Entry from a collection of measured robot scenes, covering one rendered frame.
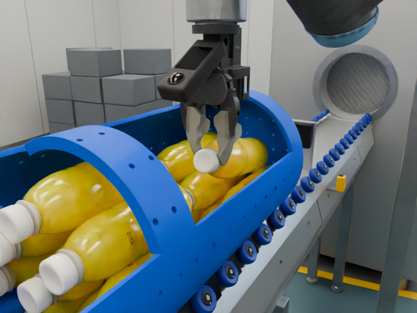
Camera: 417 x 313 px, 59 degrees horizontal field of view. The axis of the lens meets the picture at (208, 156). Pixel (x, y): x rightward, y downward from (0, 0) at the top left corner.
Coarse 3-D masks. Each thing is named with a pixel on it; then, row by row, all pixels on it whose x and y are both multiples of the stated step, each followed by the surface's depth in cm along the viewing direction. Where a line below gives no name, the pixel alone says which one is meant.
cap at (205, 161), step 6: (204, 150) 58; (210, 150) 58; (198, 156) 59; (204, 156) 58; (210, 156) 57; (216, 156) 58; (198, 162) 59; (204, 162) 58; (210, 162) 58; (216, 162) 58; (198, 168) 59; (204, 168) 58; (210, 168) 58; (216, 168) 59
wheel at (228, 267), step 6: (228, 264) 62; (234, 264) 63; (222, 270) 60; (228, 270) 61; (234, 270) 62; (216, 276) 61; (222, 276) 60; (228, 276) 61; (234, 276) 62; (222, 282) 60; (228, 282) 60; (234, 282) 61
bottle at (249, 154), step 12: (216, 144) 61; (240, 144) 64; (252, 144) 68; (264, 144) 74; (240, 156) 62; (252, 156) 66; (264, 156) 72; (228, 168) 61; (240, 168) 63; (252, 168) 69
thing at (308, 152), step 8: (296, 120) 117; (304, 120) 117; (304, 128) 114; (312, 128) 115; (304, 136) 115; (312, 136) 115; (304, 144) 116; (312, 144) 116; (304, 152) 118; (312, 152) 118; (304, 160) 119; (312, 160) 119; (304, 168) 120
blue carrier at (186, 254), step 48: (48, 144) 43; (96, 144) 41; (144, 144) 73; (288, 144) 71; (0, 192) 49; (144, 192) 39; (240, 192) 53; (288, 192) 73; (192, 240) 42; (240, 240) 56; (144, 288) 36; (192, 288) 45
